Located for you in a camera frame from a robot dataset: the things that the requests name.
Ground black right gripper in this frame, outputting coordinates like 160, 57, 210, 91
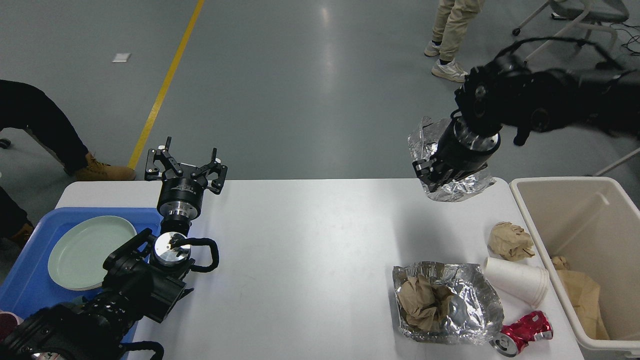
412, 118, 501, 193

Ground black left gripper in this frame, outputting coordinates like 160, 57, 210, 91
144, 136, 228, 220

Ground foil ball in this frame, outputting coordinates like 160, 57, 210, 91
407, 116, 495, 203

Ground brown paper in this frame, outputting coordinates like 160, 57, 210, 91
398, 275, 454, 332

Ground aluminium foil tray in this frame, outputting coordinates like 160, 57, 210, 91
391, 261, 505, 345

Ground green plate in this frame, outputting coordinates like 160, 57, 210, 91
47, 215, 137, 291

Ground crushed red can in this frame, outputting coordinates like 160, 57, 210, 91
489, 310, 554, 358

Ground brown paper bag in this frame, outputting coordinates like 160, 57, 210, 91
557, 269, 610, 340

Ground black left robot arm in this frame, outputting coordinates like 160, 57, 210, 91
1, 137, 227, 360

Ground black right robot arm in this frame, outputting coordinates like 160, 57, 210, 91
413, 36, 640, 193

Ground crumpled brown paper ball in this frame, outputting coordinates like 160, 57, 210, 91
488, 222, 535, 262

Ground white floor tag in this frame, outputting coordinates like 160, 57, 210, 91
112, 52, 131, 63

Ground stacked white paper cups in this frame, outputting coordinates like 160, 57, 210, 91
483, 257, 549, 309

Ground person in beige trousers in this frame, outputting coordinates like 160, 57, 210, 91
423, 0, 485, 84

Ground paper wad in bin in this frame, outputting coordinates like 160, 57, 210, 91
551, 256, 570, 271

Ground person in tan boots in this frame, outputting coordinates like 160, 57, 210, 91
0, 80, 136, 246

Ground beige plastic bin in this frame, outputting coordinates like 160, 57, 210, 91
510, 177, 640, 360

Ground blue plastic tray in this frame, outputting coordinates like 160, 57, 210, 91
0, 207, 163, 351

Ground pink mug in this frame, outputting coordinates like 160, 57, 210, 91
0, 311, 23, 342

